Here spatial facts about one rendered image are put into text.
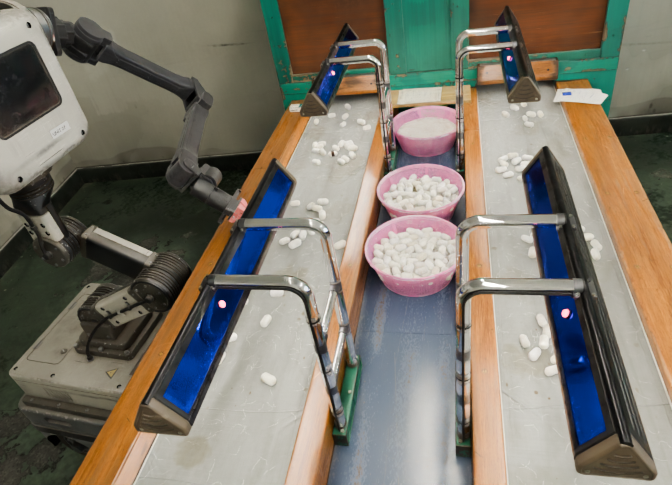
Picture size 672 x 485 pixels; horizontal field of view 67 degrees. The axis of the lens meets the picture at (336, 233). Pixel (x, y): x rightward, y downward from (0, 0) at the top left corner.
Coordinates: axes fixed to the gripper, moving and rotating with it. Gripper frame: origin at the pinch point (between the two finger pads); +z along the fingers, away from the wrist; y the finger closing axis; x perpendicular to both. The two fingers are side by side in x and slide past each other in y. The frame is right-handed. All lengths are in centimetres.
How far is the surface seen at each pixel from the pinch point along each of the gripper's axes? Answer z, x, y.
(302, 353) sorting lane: 21.9, -9.6, -40.5
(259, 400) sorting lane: 17, -5, -53
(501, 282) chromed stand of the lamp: 27, -65, -56
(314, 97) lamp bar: -4.4, -34.0, 18.4
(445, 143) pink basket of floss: 46, -28, 57
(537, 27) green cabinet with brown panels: 55, -69, 98
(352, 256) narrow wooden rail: 25.5, -16.1, -9.9
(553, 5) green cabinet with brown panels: 53, -78, 98
